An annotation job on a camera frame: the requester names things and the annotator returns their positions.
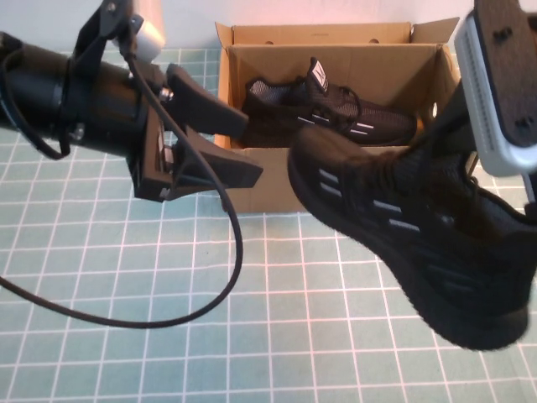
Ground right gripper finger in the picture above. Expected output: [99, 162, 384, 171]
[413, 79, 477, 159]
[522, 171, 537, 215]

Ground brown cardboard shoe box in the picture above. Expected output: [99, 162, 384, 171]
[214, 17, 462, 215]

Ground black mesh sneaker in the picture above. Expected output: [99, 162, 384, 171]
[241, 57, 419, 148]
[287, 125, 537, 352]

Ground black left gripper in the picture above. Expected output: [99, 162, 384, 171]
[125, 62, 264, 203]

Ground green white checked tablecloth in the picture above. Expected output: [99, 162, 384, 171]
[0, 44, 537, 403]

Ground black left camera cable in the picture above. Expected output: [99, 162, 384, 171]
[0, 41, 247, 331]

